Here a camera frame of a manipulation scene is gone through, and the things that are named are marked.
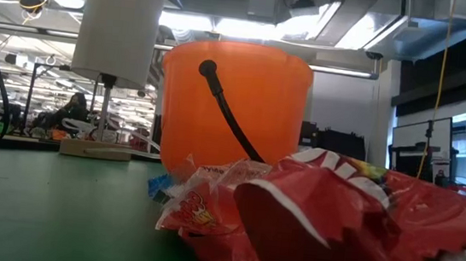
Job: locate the orange plastic bucket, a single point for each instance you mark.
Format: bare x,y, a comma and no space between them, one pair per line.
261,107

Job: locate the red clear candy pack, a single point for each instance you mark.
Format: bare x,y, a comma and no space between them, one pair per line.
199,213

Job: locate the white blue candy bar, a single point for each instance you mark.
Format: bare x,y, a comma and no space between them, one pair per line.
158,183

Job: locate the red white-lettered candy bag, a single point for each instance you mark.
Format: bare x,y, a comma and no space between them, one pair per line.
316,203

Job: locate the red crinkled candy wrapper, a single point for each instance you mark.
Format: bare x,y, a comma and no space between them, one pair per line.
225,258

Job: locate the black equipment cases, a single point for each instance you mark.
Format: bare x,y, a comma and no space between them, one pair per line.
307,135

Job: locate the grey ceiling box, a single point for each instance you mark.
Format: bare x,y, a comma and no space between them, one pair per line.
262,5

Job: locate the white table lamp wooden base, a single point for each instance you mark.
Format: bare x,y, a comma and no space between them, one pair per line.
118,29

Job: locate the person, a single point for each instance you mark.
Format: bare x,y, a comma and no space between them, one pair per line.
74,108

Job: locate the small orange object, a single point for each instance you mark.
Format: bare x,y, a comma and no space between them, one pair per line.
59,134

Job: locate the white board panel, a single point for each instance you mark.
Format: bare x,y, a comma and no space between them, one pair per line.
412,135

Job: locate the green table mat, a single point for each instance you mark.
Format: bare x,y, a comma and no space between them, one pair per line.
57,216

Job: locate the black equipment stand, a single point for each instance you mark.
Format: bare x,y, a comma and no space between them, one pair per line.
429,136

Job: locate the black light stand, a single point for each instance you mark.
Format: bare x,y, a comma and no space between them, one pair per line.
29,98

